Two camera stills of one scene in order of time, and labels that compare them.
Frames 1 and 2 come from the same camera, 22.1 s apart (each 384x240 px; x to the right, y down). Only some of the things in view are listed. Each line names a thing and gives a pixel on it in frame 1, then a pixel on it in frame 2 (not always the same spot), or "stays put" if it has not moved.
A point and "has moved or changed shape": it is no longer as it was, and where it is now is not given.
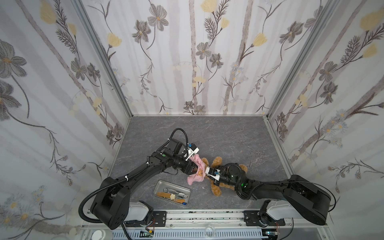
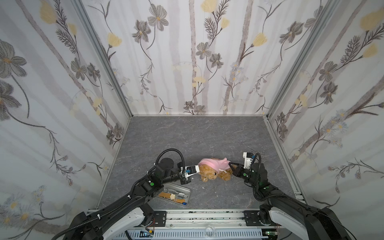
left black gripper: x=188 y=165 to x=182 y=175
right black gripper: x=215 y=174 to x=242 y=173
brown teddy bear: x=217 y=162 has moved or changed shape
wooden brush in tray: x=172 y=196 stays put
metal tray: x=172 y=192 stays put
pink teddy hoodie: x=199 y=176 to x=217 y=164
